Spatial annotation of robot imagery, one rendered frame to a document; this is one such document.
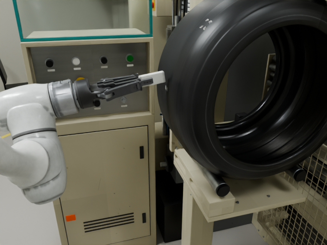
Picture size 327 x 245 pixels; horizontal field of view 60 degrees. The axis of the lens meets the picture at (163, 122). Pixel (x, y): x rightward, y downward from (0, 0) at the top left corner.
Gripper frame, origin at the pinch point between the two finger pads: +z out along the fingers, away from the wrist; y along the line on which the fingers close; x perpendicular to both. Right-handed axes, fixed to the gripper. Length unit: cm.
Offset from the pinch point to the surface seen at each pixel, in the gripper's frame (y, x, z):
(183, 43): -1.6, -7.9, 9.5
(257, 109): 17, 27, 43
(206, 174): -2.3, 34.8, 12.3
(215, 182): -8.3, 34.1, 13.0
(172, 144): 23.6, 36.5, 8.9
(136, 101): 59, 28, 2
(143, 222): 53, 102, -8
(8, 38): 332, 14, -108
